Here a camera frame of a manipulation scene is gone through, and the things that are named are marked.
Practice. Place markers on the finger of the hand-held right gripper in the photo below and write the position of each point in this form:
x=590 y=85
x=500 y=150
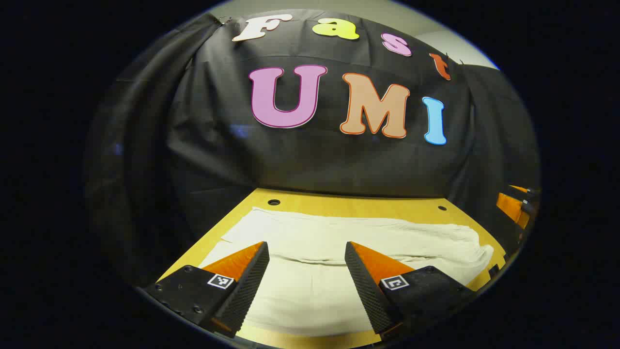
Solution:
x=511 y=207
x=525 y=190

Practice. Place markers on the cream white jeans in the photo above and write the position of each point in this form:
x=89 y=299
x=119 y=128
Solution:
x=310 y=300

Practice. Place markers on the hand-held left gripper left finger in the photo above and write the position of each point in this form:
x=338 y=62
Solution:
x=247 y=291

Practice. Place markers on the black backdrop cloth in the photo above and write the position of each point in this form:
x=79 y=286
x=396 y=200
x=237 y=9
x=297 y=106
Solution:
x=315 y=160

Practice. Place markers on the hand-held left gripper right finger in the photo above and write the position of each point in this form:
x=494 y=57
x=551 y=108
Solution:
x=368 y=291

